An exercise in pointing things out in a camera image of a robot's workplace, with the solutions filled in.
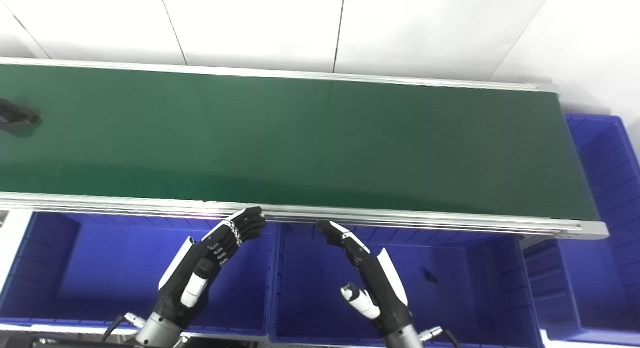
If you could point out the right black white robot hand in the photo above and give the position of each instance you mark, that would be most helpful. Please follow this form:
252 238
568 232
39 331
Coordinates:
382 288

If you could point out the black metal flange part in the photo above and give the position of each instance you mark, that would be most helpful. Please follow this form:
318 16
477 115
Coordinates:
15 116

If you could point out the small black part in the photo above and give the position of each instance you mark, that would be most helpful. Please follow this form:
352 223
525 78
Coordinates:
430 276

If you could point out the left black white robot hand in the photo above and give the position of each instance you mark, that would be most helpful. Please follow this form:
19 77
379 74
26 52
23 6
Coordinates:
200 273

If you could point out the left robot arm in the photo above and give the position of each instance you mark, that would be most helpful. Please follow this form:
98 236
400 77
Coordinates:
157 330

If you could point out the green conveyor belt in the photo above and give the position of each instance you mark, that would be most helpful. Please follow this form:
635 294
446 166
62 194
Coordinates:
400 219
310 143

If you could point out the blue plastic bin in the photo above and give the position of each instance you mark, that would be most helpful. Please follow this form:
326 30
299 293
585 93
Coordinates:
100 268
610 228
465 298

